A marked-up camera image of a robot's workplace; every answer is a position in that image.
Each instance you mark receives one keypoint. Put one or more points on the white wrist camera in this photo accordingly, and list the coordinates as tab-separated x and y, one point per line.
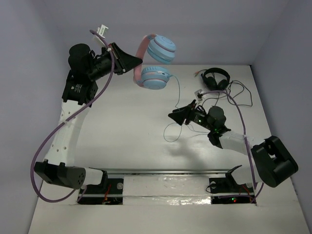
101	30
199	94

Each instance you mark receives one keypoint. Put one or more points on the aluminium rail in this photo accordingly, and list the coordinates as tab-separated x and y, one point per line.
154	183

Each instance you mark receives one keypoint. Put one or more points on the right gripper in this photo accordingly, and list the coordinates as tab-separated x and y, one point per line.
186	112

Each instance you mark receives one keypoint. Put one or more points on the blue pink cat-ear headphones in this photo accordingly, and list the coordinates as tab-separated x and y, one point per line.
160	49

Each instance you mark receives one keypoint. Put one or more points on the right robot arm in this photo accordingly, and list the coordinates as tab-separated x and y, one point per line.
271	162

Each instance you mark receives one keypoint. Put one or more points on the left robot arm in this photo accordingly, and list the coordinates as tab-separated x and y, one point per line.
81	90

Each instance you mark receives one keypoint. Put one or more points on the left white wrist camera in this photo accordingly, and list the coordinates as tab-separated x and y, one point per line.
101	30

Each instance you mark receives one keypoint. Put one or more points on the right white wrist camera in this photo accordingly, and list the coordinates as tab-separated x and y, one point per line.
199	94

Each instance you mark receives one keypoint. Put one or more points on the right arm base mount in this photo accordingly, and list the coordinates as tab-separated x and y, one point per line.
225	190

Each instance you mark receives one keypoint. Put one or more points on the black headphones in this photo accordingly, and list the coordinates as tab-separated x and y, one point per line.
209	80

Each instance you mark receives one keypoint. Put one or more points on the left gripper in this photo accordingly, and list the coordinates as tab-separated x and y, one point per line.
118	59

